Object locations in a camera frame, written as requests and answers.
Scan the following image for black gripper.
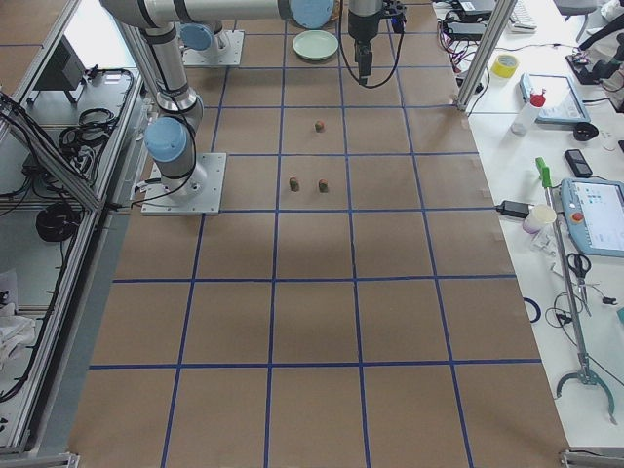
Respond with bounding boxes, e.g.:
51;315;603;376
348;9;379;78

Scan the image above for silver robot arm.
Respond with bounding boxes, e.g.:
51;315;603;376
101;1;294;215

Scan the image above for light green plate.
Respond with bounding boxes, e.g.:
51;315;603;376
292;30;338;61

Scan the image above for yellow tape roll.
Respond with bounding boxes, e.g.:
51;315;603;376
490;54;519;79

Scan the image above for white squeeze bottle red cap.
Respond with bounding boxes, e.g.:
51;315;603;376
510;90;546;136

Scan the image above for teach pendant far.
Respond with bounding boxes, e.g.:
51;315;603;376
519;73;591;125

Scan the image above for teach pendant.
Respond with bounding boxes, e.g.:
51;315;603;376
519;73;591;125
560;177;623;257

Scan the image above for black power adapter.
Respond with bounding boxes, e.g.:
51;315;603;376
495;200;531;219

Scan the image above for black phone remote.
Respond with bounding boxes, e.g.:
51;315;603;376
564;149;593;178

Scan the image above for paper cup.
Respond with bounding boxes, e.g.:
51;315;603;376
522;205;557;234

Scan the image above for teach pendant near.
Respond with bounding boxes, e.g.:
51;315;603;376
560;177;623;257

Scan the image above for black scissors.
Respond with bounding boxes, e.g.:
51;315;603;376
566;253;592;315

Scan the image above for blue tape roll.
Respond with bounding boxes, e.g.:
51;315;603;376
523;297;542;324

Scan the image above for long reach grabber tool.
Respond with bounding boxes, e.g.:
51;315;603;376
534;156;618;425

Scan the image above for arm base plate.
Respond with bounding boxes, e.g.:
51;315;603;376
180;24;245;68
140;153;227;215

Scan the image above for aluminium frame post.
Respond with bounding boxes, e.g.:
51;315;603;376
455;0;516;111

